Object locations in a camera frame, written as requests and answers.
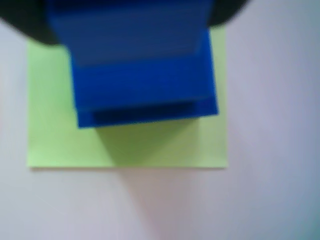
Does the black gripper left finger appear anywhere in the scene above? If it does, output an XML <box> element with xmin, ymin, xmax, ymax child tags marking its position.
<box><xmin>0</xmin><ymin>0</ymin><xmax>61</xmax><ymax>46</ymax></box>

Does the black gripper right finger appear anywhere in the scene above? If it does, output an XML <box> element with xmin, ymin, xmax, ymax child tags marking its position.
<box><xmin>208</xmin><ymin>0</ymin><xmax>248</xmax><ymax>28</ymax></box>

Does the small blue cube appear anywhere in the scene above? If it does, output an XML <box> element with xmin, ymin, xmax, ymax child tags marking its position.
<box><xmin>46</xmin><ymin>0</ymin><xmax>211</xmax><ymax>68</ymax></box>

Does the medium blue cube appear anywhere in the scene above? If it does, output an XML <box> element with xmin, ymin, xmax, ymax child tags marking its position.
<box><xmin>67</xmin><ymin>28</ymin><xmax>218</xmax><ymax>115</ymax></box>

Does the green paper square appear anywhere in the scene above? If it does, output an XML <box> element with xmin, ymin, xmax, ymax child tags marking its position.
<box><xmin>25</xmin><ymin>26</ymin><xmax>230</xmax><ymax>171</ymax></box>

